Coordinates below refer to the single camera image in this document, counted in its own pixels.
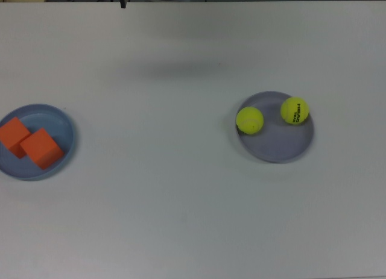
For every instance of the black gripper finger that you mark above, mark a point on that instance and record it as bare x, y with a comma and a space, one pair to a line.
123, 1

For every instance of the orange foam cube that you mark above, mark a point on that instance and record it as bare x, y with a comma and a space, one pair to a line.
12, 134
42, 149

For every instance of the plain yellow tennis ball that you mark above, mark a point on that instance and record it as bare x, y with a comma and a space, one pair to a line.
249, 120

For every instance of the yellow tennis ball black print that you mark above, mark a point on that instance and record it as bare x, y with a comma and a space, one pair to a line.
294, 111

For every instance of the blue plate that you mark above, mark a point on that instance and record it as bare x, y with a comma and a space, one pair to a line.
60, 131

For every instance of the purple plate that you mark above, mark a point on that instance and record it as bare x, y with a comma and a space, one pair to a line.
280, 143

